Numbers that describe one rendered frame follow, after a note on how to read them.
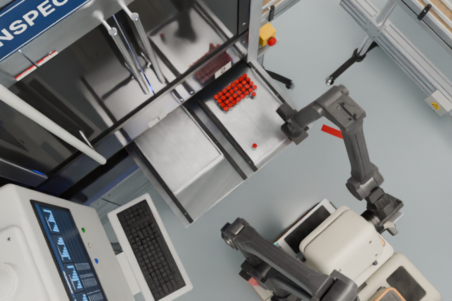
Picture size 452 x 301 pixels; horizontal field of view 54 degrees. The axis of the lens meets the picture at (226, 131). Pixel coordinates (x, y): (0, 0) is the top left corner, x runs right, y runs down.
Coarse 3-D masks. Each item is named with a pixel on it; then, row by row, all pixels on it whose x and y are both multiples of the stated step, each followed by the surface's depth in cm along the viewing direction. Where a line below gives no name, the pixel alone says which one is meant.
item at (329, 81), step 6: (372, 42) 285; (372, 48) 285; (354, 54) 280; (348, 60) 281; (354, 60) 280; (360, 60) 282; (342, 66) 281; (348, 66) 281; (336, 72) 282; (342, 72) 282; (330, 78) 284; (336, 78) 284; (330, 84) 289
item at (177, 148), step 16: (176, 112) 195; (160, 128) 193; (176, 128) 193; (192, 128) 192; (144, 144) 191; (160, 144) 191; (176, 144) 191; (192, 144) 191; (208, 144) 190; (160, 160) 189; (176, 160) 189; (192, 160) 189; (208, 160) 189; (176, 176) 187; (192, 176) 187; (176, 192) 186
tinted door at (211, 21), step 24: (144, 0) 110; (168, 0) 117; (192, 0) 125; (216, 0) 134; (120, 24) 111; (144, 24) 118; (168, 24) 127; (192, 24) 137; (216, 24) 148; (168, 48) 139; (192, 48) 151; (216, 48) 164; (144, 72) 141; (168, 72) 153
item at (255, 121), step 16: (256, 80) 198; (256, 96) 196; (272, 96) 196; (240, 112) 194; (256, 112) 194; (272, 112) 194; (240, 128) 192; (256, 128) 192; (272, 128) 192; (240, 144) 187; (272, 144) 190; (256, 160) 185
